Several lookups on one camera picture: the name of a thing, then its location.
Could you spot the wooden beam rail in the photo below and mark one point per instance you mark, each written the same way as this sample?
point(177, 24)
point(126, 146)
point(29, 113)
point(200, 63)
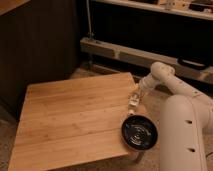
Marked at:
point(142, 58)

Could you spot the metal table leg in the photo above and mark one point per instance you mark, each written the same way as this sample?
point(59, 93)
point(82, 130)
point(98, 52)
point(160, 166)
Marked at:
point(139, 156)

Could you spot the metal vertical pole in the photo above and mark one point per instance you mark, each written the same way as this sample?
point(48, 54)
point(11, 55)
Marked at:
point(90, 32)

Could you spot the wooden table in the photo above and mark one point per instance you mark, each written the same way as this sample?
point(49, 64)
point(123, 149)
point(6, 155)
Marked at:
point(71, 122)

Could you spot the black ceramic bowl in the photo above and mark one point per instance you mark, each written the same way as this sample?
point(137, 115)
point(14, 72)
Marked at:
point(139, 132)

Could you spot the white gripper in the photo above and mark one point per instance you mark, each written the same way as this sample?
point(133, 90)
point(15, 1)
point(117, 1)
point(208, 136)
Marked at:
point(146, 84)

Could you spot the black handle object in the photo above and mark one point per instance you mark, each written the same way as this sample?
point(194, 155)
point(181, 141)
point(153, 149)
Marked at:
point(192, 65)

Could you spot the wooden shelf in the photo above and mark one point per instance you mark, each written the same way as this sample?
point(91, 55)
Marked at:
point(176, 7)

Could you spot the small clear bottle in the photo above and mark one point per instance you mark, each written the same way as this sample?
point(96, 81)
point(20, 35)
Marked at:
point(134, 101)

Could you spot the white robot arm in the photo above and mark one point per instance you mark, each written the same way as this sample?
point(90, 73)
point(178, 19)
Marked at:
point(185, 117)

